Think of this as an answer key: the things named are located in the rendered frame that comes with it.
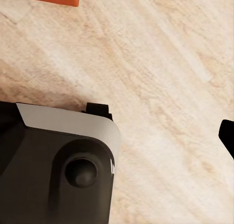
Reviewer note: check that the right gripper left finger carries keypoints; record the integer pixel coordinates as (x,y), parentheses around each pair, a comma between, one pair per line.
(11,136)

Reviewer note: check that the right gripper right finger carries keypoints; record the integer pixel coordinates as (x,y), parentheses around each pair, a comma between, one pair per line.
(226,135)

